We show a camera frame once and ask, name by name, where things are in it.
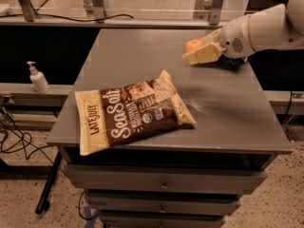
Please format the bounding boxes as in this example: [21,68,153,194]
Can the white pump soap bottle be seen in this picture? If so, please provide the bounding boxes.
[27,61,49,93]

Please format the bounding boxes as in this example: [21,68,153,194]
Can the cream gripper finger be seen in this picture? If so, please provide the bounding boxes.
[201,28,221,45]
[182,43,223,65]

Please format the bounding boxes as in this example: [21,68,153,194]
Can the orange fruit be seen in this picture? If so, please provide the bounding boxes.
[184,39,202,52]

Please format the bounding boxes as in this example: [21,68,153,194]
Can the black floor cables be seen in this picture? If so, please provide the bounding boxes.
[0,92,61,173]

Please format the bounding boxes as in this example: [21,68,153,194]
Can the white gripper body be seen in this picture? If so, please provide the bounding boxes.
[218,15,255,59]

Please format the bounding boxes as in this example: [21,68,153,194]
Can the brown sea salt chip bag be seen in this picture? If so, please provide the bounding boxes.
[75,70,196,156]

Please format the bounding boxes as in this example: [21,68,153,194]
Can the crumpled blue chip bag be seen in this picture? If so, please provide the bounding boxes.
[219,55,247,69]

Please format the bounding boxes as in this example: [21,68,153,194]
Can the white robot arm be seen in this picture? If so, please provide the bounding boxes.
[182,0,304,65]

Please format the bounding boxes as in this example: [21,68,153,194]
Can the black cable on ledge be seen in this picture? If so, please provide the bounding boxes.
[0,0,135,23]

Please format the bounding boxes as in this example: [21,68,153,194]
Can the black table leg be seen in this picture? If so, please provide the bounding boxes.
[35,152,62,215]

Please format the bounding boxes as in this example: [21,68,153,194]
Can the metal window frame rail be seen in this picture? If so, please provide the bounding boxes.
[0,0,264,30]

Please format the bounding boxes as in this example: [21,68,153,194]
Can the grey drawer cabinet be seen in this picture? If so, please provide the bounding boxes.
[48,28,292,228]

